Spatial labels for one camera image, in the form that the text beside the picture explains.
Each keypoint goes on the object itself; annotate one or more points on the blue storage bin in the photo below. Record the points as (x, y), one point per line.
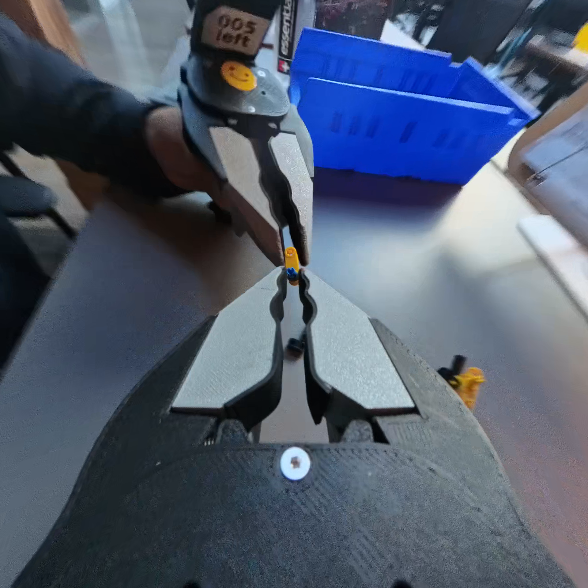
(390, 124)

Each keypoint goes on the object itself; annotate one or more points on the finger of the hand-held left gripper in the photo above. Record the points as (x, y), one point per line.
(298, 174)
(243, 174)

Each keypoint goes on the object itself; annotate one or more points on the yellow and black lego assembly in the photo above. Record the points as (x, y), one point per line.
(468, 383)

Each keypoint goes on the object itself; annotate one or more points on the person's left forearm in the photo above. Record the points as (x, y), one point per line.
(69, 101)

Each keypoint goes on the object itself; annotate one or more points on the yellow lego connector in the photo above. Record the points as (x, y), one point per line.
(292, 257)

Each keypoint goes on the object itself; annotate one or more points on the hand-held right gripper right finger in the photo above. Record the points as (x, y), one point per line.
(353, 358)

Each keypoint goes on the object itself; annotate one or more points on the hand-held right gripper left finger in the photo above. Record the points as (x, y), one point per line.
(234, 353)

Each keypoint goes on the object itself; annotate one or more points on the black mesh chair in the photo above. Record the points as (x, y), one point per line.
(27, 197)

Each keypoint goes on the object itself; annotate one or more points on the dark lego set box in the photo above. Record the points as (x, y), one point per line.
(353, 16)

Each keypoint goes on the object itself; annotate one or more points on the black and white cardboard box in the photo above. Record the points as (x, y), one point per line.
(287, 36)

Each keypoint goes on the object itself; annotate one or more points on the silver computer monitor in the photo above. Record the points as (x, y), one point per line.
(560, 183)

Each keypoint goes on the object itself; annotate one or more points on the black angled lego beam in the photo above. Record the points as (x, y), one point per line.
(296, 347)

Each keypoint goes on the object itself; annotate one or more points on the person's left hand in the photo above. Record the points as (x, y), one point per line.
(179, 156)

